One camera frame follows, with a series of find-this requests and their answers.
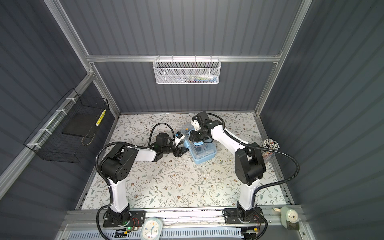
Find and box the light blue plastic tool box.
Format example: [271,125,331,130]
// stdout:
[181,124,217,165]

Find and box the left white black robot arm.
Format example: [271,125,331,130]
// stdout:
[95,123,189,227]

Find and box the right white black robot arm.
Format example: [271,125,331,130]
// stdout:
[189,111,300,223]

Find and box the clear cup of markers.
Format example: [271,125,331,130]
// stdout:
[262,139,280,158]

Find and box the yellow marker in black basket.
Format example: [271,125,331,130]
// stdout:
[95,110,107,127]

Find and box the white analog clock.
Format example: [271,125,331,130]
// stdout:
[140,217,164,240]

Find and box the green pencil sharpener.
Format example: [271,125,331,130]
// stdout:
[281,207,300,231]

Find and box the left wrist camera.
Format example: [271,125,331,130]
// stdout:
[174,134,185,147]

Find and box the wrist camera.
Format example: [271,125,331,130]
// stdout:
[191,119,201,132]
[174,134,185,147]

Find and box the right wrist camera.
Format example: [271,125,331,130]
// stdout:
[191,119,201,132]

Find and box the white wire mesh basket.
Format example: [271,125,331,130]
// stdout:
[153,60,222,85]

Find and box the black wire wall basket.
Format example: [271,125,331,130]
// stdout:
[24,91,109,164]

